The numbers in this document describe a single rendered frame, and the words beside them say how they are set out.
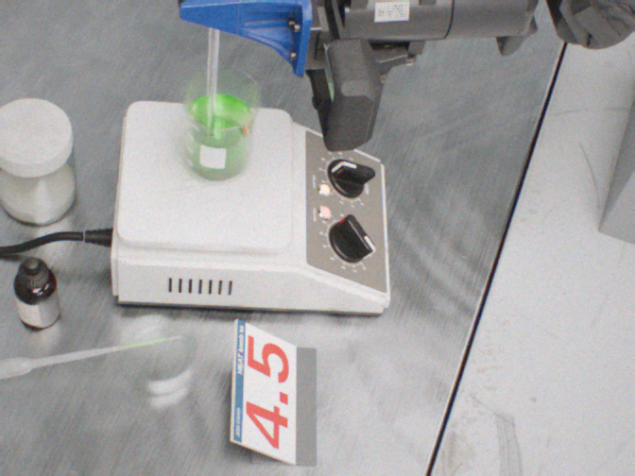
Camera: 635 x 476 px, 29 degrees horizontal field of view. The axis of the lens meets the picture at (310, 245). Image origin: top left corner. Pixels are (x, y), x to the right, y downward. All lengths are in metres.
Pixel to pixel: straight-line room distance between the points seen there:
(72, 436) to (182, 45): 0.36
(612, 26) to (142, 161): 0.33
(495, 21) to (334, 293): 0.24
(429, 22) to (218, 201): 0.21
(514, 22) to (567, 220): 0.29
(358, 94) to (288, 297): 0.26
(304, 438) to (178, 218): 0.18
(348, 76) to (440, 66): 0.41
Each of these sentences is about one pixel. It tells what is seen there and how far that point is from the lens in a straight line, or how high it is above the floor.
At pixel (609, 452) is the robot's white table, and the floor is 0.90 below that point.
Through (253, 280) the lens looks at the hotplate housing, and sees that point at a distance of 0.87.
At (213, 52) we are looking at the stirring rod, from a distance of 0.77.
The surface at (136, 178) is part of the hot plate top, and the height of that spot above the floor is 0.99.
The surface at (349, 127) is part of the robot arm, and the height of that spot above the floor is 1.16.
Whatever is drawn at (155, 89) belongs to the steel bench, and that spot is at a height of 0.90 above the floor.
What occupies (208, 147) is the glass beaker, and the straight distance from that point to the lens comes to 0.83.
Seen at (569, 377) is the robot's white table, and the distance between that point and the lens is 0.94.
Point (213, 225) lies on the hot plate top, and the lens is 0.85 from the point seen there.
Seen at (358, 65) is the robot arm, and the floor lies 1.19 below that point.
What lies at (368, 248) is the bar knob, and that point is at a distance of 0.88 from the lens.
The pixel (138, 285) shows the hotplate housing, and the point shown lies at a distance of 0.88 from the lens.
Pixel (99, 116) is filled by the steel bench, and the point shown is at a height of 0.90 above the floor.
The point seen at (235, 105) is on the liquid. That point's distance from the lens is 0.85.
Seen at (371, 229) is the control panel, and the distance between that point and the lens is 0.92.
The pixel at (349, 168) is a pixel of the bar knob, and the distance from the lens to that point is 0.91.
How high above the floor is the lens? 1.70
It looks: 58 degrees down
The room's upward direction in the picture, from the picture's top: 12 degrees clockwise
